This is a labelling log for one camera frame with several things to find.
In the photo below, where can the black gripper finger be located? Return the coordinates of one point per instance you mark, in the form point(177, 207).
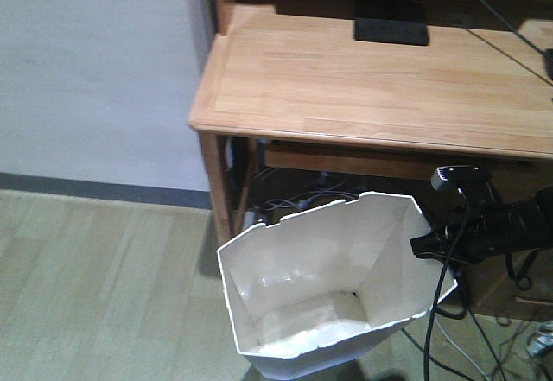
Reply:
point(429, 246)

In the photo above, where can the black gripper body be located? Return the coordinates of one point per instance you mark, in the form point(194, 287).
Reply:
point(489, 234)

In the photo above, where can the white plastic trash bin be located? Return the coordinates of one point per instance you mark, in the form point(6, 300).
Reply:
point(324, 286)

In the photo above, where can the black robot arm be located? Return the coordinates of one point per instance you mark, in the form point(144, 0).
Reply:
point(531, 221)

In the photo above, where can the white power strip right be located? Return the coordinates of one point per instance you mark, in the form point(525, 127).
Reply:
point(539, 344)

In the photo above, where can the black computer mouse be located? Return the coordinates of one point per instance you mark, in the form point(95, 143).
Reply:
point(548, 61)

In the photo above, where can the black monitor stand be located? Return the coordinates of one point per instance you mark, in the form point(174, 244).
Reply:
point(390, 21)

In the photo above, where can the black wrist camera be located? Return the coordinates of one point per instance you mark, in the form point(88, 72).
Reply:
point(452, 177)

